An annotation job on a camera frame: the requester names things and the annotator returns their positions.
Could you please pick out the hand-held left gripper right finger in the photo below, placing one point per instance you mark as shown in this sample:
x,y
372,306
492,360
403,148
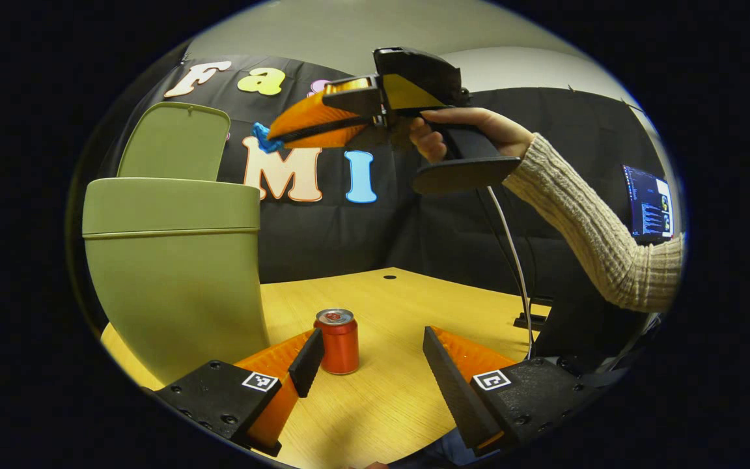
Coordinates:
x,y
446,384

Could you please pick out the red pop can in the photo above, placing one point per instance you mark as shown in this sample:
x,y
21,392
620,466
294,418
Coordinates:
x,y
339,345

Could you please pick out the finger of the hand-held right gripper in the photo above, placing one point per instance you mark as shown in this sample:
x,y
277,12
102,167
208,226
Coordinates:
x,y
316,124

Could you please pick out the green desktop garbage bin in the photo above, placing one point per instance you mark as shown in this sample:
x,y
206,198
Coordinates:
x,y
173,273

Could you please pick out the blue paper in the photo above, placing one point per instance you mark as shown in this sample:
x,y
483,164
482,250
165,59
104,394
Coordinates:
x,y
263,138

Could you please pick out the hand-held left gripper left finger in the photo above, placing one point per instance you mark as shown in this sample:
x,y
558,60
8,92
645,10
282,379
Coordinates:
x,y
306,365

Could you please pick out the black backdrop cloth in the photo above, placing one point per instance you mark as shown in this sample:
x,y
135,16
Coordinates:
x,y
349,234

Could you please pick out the wooden desktop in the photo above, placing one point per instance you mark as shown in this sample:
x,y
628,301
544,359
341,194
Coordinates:
x,y
381,404

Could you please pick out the person's blue trousers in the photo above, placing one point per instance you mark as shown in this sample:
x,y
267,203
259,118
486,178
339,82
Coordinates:
x,y
459,451

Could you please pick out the black desk bracket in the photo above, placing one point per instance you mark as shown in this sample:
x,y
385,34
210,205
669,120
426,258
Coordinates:
x,y
523,321

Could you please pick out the computer monitor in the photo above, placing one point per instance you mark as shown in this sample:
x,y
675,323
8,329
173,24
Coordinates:
x,y
648,202

